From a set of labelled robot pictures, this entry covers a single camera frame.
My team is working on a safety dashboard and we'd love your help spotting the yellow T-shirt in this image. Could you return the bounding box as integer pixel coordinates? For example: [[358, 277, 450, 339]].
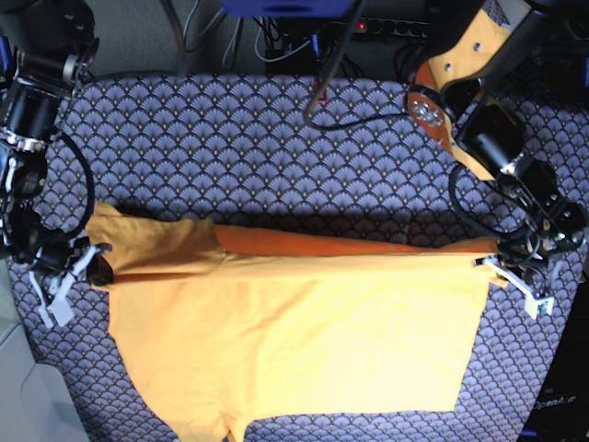
[[87, 204, 497, 441]]

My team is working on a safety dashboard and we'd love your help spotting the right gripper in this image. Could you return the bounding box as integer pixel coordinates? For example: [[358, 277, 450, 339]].
[[1, 206, 113, 328]]

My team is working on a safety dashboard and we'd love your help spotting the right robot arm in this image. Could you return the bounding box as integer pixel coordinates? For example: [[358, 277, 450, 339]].
[[1, 1, 112, 328]]

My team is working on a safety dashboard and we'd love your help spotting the red black clamp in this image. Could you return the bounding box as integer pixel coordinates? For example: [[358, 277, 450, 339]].
[[313, 77, 329, 104]]

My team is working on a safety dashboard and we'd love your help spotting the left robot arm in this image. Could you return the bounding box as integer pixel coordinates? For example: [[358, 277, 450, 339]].
[[406, 1, 588, 318]]

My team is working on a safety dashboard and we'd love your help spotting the black power strip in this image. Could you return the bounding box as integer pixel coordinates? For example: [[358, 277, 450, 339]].
[[352, 17, 430, 41]]

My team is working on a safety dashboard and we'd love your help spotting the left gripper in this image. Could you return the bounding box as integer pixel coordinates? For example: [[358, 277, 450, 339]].
[[473, 158, 587, 320]]

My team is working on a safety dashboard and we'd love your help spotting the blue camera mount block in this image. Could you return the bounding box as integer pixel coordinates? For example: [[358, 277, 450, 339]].
[[223, 0, 352, 17]]

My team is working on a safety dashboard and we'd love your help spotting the white plastic bin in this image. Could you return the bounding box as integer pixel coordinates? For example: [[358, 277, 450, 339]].
[[1, 263, 88, 441]]

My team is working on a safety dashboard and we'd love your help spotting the blue fan-pattern table cloth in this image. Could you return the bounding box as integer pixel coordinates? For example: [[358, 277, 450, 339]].
[[8, 76, 588, 441]]

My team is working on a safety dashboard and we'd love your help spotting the black OpenArm box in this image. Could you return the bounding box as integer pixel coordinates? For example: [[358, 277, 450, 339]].
[[520, 283, 588, 441]]

